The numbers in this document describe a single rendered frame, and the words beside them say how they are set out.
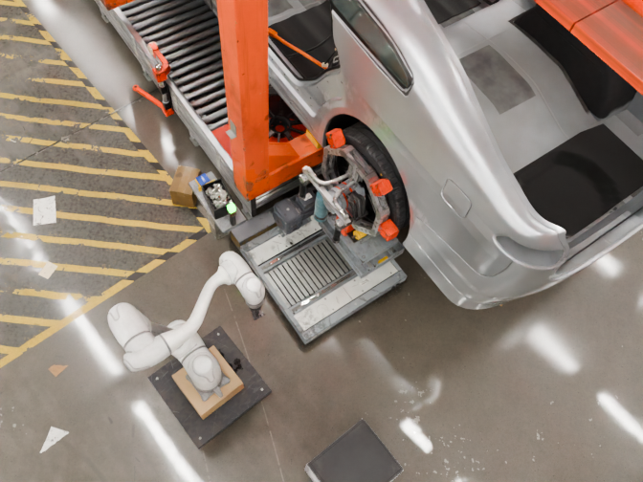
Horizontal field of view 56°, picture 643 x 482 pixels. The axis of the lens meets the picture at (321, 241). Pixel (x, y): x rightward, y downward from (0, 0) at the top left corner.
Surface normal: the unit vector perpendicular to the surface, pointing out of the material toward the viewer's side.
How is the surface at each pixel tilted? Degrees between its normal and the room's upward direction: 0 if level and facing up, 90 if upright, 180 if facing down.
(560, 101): 22
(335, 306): 0
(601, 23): 0
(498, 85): 2
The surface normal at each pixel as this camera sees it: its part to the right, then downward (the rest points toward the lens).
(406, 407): 0.07, -0.47
